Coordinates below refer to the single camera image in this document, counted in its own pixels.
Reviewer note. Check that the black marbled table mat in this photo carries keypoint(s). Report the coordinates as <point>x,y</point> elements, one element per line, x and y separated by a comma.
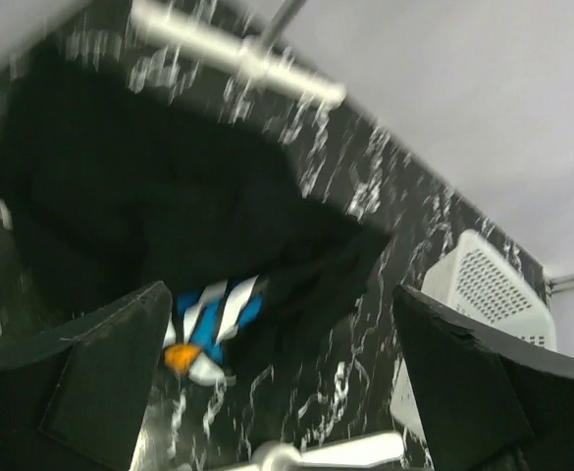
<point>340,158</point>

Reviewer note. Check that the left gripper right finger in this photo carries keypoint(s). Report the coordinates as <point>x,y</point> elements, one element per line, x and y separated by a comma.
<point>486,400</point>

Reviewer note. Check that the white plastic mesh basket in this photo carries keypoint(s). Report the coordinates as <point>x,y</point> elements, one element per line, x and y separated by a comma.
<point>477,282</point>

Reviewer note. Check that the black daisy print t-shirt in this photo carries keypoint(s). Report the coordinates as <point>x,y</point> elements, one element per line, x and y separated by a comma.
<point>110,190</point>

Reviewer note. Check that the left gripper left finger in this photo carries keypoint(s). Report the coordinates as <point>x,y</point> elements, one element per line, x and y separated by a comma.
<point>73,398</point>

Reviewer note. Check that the grey white garment rack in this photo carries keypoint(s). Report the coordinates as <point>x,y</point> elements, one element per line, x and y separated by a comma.
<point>251,60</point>

